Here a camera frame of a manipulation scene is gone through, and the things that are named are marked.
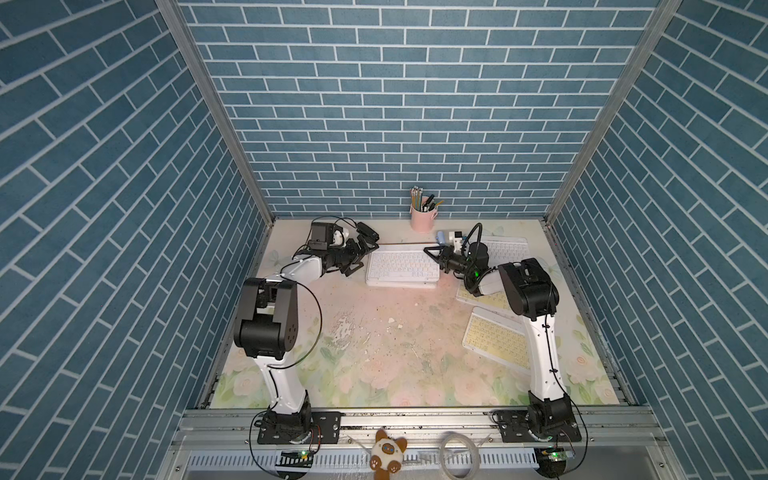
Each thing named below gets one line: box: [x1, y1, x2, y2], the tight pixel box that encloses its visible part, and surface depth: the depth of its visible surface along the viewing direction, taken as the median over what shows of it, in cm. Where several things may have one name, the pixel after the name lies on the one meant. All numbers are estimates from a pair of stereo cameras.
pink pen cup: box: [410, 196, 439, 234], surface depth 115 cm
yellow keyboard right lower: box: [462, 306, 531, 374], surface depth 91 cm
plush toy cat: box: [370, 429, 408, 480], surface depth 69 cm
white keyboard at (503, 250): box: [481, 236, 531, 268], surface depth 114 cm
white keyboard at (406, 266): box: [365, 244, 440, 289], surface depth 103 cm
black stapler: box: [356, 222, 380, 242], surface depth 118 cm
